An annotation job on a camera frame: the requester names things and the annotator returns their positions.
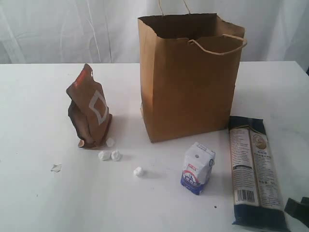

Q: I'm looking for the spaghetti pasta package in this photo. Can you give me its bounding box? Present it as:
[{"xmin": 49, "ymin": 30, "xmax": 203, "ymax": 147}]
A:
[{"xmin": 228, "ymin": 116, "xmax": 289, "ymax": 232}]

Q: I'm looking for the white blue salt packet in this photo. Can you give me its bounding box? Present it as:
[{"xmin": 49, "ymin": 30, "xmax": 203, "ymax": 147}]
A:
[{"xmin": 181, "ymin": 142, "xmax": 216, "ymax": 195}]

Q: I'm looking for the brown paper bag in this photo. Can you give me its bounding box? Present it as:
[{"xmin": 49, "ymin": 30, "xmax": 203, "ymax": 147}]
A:
[{"xmin": 138, "ymin": 13, "xmax": 247, "ymax": 143}]

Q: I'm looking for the brown orange snack pouch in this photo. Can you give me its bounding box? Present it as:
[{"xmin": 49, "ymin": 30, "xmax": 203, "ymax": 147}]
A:
[{"xmin": 66, "ymin": 64, "xmax": 112, "ymax": 148}]

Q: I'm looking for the white crumpled ball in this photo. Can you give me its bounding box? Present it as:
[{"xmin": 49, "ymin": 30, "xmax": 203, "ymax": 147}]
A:
[
  {"xmin": 133, "ymin": 166, "xmax": 144, "ymax": 177},
  {"xmin": 98, "ymin": 150, "xmax": 111, "ymax": 161},
  {"xmin": 105, "ymin": 137, "xmax": 115, "ymax": 147},
  {"xmin": 111, "ymin": 150, "xmax": 122, "ymax": 161}
]

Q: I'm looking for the white backdrop curtain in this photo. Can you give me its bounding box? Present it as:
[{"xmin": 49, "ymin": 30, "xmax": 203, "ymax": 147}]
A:
[{"xmin": 0, "ymin": 0, "xmax": 309, "ymax": 69}]

